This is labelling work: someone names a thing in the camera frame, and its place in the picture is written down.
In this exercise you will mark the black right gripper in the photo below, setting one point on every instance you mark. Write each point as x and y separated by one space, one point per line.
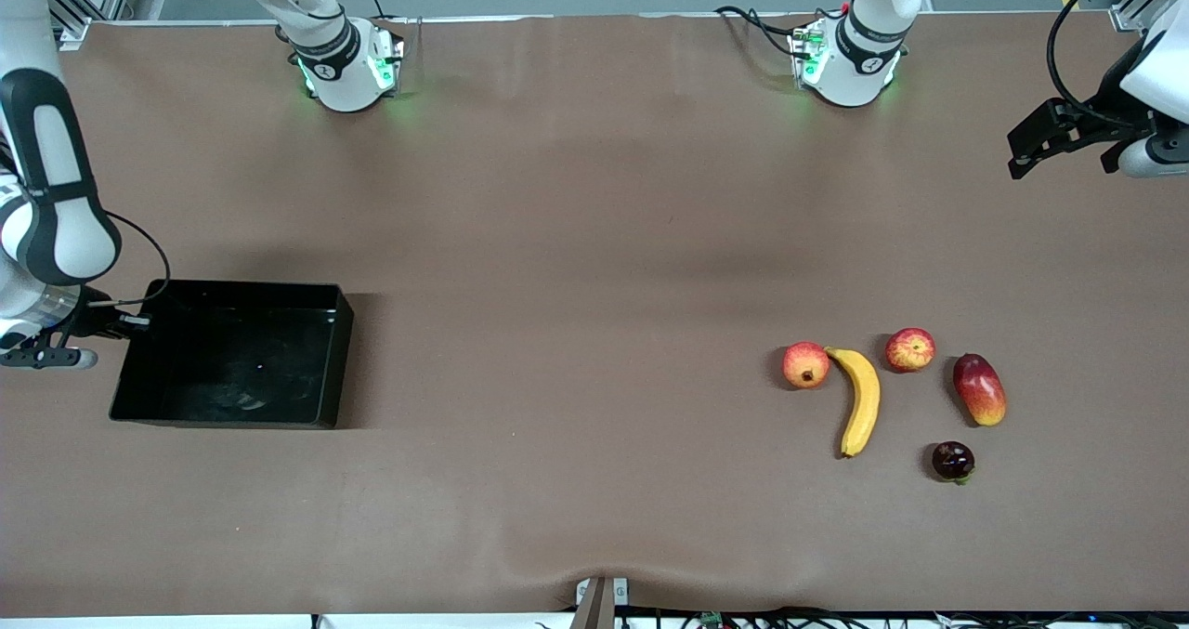
93 322

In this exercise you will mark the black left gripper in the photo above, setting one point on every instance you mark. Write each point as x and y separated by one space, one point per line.
1102 114

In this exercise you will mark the black plastic box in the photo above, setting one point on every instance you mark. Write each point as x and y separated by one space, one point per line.
232 369

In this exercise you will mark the red yellow apple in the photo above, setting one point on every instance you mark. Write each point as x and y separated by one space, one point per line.
910 350

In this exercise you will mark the yellow banana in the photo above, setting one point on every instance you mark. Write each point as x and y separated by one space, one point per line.
864 397

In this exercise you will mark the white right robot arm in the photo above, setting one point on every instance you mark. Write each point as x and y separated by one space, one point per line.
70 229

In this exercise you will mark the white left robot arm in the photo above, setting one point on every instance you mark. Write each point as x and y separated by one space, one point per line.
859 81

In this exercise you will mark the red yellow mango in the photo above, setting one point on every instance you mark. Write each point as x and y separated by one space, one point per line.
980 392

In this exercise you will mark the red orange pomegranate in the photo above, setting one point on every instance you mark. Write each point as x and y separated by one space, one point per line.
805 365

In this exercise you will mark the dark purple mangosteen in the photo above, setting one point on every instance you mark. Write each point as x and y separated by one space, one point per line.
952 460

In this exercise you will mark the brown table cover sheet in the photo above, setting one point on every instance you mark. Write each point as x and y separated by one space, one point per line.
557 239

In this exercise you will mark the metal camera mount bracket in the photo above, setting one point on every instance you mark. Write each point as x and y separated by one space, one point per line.
599 606

